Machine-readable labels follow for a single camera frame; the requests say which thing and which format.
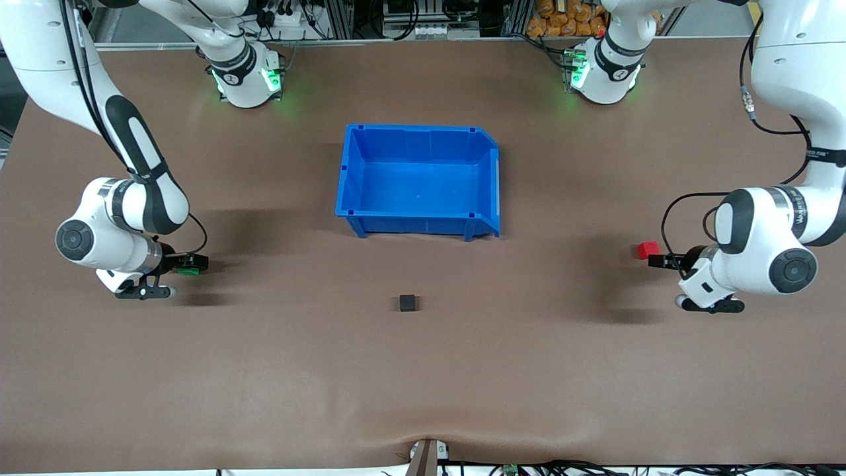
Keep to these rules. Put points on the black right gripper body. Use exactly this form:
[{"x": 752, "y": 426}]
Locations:
[{"x": 170, "y": 262}]

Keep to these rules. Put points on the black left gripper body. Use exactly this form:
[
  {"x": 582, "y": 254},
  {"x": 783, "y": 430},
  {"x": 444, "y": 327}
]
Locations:
[{"x": 692, "y": 258}]

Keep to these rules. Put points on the green cube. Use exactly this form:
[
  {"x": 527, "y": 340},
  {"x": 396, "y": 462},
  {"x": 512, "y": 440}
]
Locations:
[{"x": 190, "y": 271}]

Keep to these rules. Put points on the red cube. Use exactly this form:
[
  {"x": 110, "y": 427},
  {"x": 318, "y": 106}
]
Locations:
[{"x": 646, "y": 249}]

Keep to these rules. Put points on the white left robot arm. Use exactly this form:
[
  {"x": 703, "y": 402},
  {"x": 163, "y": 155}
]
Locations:
[{"x": 786, "y": 39}]

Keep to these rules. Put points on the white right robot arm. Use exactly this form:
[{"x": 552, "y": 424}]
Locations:
[{"x": 39, "y": 39}]

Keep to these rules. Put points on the black cube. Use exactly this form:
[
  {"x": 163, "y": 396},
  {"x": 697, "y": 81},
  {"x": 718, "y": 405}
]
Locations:
[{"x": 408, "y": 303}]

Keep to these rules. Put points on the blue plastic storage bin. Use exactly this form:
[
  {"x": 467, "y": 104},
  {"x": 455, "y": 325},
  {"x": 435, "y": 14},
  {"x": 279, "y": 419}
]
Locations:
[{"x": 416, "y": 185}]

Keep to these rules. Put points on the small green circuit board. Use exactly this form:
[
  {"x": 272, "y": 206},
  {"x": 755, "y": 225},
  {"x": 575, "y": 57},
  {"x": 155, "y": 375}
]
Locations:
[{"x": 509, "y": 470}]

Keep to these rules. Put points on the orange snack bags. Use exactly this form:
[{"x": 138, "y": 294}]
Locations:
[{"x": 562, "y": 20}]

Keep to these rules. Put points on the white power strip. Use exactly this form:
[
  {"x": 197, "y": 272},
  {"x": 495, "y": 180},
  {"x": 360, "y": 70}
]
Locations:
[{"x": 291, "y": 18}]

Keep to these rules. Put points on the white terminal block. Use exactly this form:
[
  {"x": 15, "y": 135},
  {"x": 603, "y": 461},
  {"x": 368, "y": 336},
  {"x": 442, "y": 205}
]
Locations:
[{"x": 446, "y": 31}]

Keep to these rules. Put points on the black equipment box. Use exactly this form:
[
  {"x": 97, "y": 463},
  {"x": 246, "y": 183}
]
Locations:
[{"x": 402, "y": 9}]

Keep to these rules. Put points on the aluminium table edge rail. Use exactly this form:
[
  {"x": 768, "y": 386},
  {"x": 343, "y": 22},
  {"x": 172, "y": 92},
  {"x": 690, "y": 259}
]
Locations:
[{"x": 396, "y": 41}]

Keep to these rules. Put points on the brown camera mount post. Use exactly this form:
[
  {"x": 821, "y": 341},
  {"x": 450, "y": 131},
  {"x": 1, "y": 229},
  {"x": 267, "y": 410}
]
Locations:
[{"x": 423, "y": 459}]

